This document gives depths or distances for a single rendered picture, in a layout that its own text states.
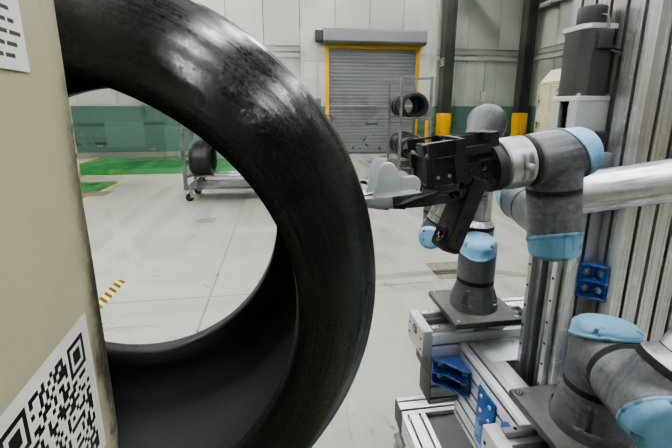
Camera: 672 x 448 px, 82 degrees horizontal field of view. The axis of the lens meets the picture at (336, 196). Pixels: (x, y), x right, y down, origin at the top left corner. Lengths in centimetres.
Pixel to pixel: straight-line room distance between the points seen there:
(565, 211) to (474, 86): 1240
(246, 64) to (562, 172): 45
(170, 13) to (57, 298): 21
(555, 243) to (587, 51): 53
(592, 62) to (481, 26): 1220
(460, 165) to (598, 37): 60
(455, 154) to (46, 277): 44
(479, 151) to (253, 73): 34
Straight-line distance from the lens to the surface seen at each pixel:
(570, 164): 62
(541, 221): 64
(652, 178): 83
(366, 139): 1182
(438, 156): 51
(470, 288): 132
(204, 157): 589
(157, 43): 31
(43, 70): 20
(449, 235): 56
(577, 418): 99
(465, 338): 137
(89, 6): 33
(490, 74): 1325
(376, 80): 1187
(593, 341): 90
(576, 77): 105
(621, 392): 83
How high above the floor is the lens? 135
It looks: 13 degrees down
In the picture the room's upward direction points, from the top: straight up
